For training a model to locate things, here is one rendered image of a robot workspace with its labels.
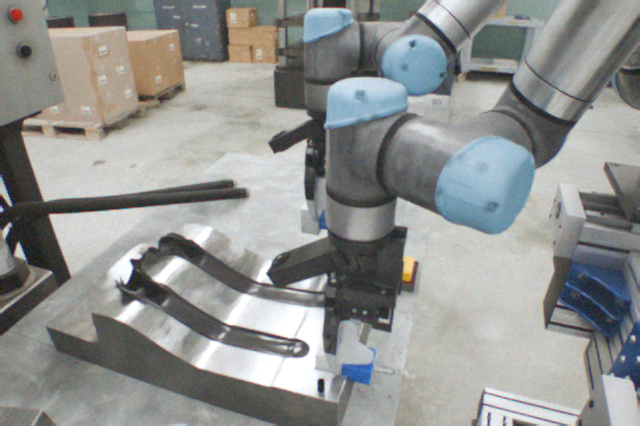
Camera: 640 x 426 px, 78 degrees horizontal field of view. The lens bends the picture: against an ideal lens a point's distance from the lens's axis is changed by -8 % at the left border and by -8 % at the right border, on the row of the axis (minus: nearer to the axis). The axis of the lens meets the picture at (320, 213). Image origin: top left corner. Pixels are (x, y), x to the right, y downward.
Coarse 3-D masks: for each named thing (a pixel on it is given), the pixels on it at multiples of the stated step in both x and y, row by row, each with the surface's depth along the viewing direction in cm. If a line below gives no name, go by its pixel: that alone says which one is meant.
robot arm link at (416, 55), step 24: (432, 0) 52; (456, 0) 50; (480, 0) 49; (504, 0) 50; (408, 24) 53; (432, 24) 51; (456, 24) 51; (480, 24) 52; (384, 48) 56; (408, 48) 50; (432, 48) 50; (456, 48) 53; (384, 72) 55; (408, 72) 52; (432, 72) 52
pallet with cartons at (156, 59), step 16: (128, 32) 500; (144, 32) 494; (160, 32) 487; (176, 32) 499; (144, 48) 438; (160, 48) 466; (176, 48) 503; (144, 64) 447; (160, 64) 471; (176, 64) 506; (144, 80) 456; (160, 80) 475; (176, 80) 511; (144, 96) 467; (160, 96) 499
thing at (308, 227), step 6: (306, 204) 82; (300, 210) 81; (306, 210) 80; (318, 210) 80; (324, 210) 82; (300, 216) 81; (306, 216) 81; (318, 216) 80; (324, 216) 81; (300, 222) 82; (306, 222) 82; (312, 222) 81; (318, 222) 81; (324, 222) 81; (306, 228) 82; (312, 228) 82; (318, 228) 82; (324, 228) 81; (312, 234) 82; (318, 234) 82
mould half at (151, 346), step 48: (96, 288) 75; (192, 288) 67; (96, 336) 65; (144, 336) 58; (192, 336) 61; (288, 336) 62; (192, 384) 60; (240, 384) 56; (288, 384) 54; (336, 384) 54
